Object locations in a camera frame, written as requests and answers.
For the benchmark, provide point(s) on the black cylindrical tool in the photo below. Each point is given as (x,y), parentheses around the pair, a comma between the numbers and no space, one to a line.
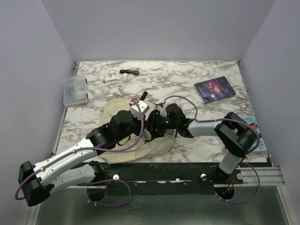
(133,72)

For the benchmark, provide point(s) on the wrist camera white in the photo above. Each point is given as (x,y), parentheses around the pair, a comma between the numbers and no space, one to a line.
(162,110)
(140,108)

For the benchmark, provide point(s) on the beige student backpack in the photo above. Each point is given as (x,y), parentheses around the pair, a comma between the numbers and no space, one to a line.
(145,148)

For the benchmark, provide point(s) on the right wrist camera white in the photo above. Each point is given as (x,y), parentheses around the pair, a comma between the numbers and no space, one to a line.
(162,110)

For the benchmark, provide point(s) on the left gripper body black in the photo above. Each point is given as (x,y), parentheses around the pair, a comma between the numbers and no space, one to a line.
(135,128)

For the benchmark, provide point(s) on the white plastic pipe fitting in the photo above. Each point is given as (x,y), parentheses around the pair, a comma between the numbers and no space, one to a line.
(112,77)

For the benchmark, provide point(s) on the small white round cap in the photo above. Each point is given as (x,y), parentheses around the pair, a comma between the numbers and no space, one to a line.
(126,77)

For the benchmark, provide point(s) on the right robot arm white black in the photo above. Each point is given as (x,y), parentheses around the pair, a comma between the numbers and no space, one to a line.
(236,135)

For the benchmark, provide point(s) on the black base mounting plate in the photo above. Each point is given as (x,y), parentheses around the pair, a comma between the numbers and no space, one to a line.
(152,188)

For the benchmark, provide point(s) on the clear plastic organizer box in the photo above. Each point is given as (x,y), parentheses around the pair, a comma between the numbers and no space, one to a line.
(75,91)

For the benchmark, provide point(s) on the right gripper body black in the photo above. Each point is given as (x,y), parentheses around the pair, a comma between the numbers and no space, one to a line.
(162,123)

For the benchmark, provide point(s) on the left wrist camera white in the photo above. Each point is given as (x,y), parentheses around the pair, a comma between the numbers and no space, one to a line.
(140,108)

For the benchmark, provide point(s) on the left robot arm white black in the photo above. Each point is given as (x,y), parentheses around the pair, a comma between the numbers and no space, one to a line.
(35,180)

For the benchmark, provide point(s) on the dark purple book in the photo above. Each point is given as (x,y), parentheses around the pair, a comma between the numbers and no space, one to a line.
(214,89)

